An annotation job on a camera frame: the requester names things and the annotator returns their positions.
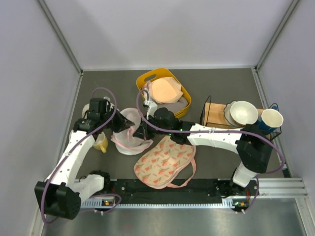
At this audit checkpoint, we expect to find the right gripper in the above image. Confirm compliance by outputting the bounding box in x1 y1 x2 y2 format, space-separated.
134 114 173 141

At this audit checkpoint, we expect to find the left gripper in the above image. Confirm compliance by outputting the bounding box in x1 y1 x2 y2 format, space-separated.
100 105 134 133

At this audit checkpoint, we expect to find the white pink-trimmed mesh laundry bag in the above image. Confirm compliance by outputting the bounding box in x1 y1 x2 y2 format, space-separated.
111 108 144 148

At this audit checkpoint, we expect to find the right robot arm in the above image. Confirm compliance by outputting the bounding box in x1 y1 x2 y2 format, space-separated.
133 108 273 195

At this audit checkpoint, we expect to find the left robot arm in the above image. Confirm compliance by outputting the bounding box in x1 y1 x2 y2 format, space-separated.
34 98 134 219

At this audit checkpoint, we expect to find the empty pink-trimmed mesh laundry bag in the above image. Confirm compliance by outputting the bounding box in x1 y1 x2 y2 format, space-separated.
114 140 153 155

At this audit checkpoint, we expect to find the tulip print bra bag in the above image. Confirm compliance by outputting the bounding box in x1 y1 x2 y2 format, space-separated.
134 136 196 189

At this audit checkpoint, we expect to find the peach padded bra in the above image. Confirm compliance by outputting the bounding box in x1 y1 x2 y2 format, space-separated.
149 77 183 104

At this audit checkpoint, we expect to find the yellow mug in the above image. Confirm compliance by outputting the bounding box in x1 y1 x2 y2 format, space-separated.
93 133 108 153

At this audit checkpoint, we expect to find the white garment in basket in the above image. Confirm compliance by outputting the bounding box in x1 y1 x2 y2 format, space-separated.
143 87 154 103

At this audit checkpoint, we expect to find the grey garment in basket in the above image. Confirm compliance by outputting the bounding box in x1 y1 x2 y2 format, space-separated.
169 96 188 113

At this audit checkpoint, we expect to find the yellow plastic basket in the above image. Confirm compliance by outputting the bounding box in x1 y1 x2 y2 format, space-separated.
136 68 191 118

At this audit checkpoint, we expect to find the scalloped white plate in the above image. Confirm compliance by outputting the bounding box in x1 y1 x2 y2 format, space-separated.
223 101 237 126

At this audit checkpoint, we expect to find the white ceramic bowl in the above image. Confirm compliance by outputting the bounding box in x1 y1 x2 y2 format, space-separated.
230 101 259 125

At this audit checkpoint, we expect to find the blue paper cup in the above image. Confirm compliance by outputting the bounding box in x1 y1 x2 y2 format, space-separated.
257 109 284 131

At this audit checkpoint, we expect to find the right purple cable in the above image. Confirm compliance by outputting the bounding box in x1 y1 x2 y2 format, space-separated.
136 88 286 214

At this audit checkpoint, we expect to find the purple cable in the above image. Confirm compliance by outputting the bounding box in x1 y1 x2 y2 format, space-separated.
136 88 286 214
40 87 123 225

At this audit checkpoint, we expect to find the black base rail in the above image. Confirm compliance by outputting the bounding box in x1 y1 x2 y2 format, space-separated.
108 178 234 205

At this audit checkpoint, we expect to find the black wire wooden rack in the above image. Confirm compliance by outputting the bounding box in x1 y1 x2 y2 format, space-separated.
200 95 281 141

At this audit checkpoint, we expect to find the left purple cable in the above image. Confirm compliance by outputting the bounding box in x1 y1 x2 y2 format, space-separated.
40 87 123 225

